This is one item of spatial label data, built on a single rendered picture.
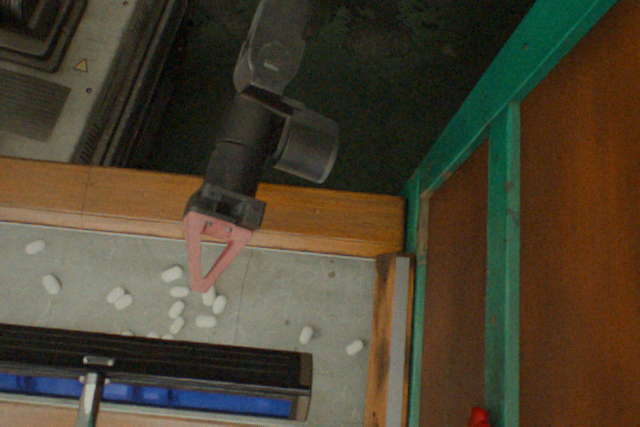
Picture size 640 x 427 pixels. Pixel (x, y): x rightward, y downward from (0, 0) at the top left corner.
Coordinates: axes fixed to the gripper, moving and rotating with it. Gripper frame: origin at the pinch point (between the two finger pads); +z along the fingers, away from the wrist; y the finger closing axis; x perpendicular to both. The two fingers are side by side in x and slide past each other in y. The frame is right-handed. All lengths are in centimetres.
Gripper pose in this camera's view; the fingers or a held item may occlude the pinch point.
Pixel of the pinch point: (200, 284)
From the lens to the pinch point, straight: 60.4
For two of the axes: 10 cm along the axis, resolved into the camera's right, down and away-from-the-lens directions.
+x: -9.0, -3.1, -3.0
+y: -3.6, 1.5, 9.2
